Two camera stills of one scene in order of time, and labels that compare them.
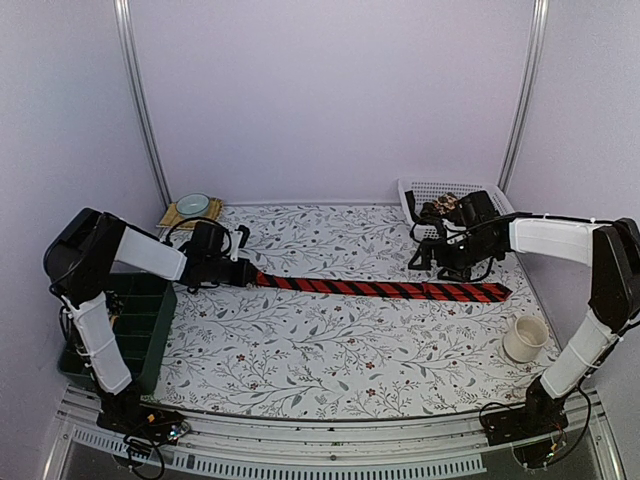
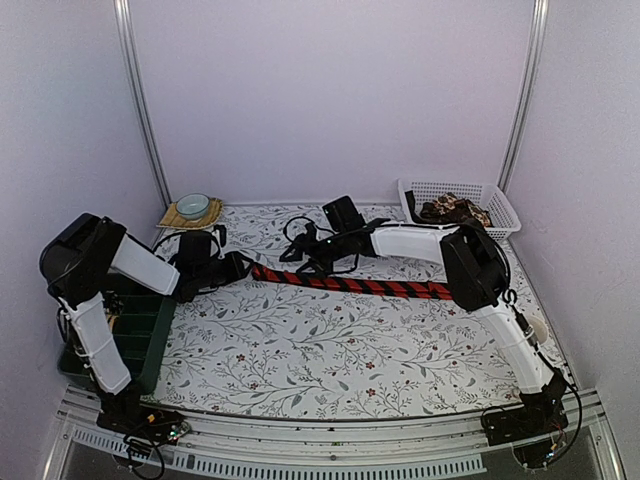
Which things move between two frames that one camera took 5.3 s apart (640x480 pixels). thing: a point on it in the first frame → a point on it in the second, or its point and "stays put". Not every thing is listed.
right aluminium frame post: (539, 19) stays put
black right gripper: (444, 261) → (315, 261)
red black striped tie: (390, 289) stays put
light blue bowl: (193, 205) stays put
